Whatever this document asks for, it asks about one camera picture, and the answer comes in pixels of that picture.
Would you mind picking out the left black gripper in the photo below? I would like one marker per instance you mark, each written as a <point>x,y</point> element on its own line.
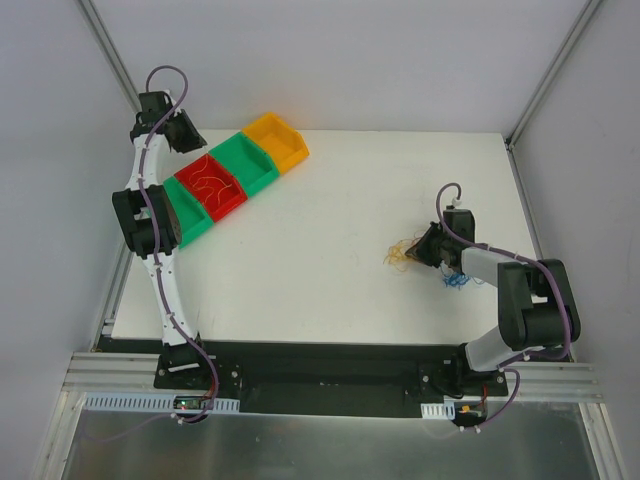
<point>185,133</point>

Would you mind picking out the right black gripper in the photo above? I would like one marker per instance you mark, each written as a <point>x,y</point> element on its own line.
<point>429,245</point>

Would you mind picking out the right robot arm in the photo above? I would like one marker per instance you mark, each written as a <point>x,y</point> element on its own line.
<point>536,311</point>

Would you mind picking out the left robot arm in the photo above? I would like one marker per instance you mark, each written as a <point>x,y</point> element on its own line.
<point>150,224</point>

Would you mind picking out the red plastic bin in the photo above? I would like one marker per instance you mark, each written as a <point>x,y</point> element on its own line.
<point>213,186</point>

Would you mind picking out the green plastic bin upper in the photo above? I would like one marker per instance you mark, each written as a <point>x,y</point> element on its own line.
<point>252,167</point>

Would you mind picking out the green plastic bin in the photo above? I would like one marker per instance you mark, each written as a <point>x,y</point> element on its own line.
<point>252,167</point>
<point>193,218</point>

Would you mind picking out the green plastic bin lower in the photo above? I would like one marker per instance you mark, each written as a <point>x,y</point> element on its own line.
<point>193,218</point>

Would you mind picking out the orange plastic bin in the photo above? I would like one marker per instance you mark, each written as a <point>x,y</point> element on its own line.
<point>285,145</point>

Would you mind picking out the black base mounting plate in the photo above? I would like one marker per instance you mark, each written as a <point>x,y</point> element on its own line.
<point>360,380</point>

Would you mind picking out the left aluminium frame post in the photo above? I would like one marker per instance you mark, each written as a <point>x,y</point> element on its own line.
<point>110,52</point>

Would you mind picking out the aluminium frame post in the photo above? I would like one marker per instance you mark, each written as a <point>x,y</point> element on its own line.
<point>110,52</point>
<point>577,30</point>

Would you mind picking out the right white cable duct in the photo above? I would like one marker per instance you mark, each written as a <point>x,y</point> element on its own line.
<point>438,411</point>

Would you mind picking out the white cable duct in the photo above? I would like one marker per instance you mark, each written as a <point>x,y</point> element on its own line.
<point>438,411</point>
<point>144,403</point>

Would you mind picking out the left white cable duct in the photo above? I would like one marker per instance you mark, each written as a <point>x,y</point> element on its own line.
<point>144,403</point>

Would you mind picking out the right aluminium frame post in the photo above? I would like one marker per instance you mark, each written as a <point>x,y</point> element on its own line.
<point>577,30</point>

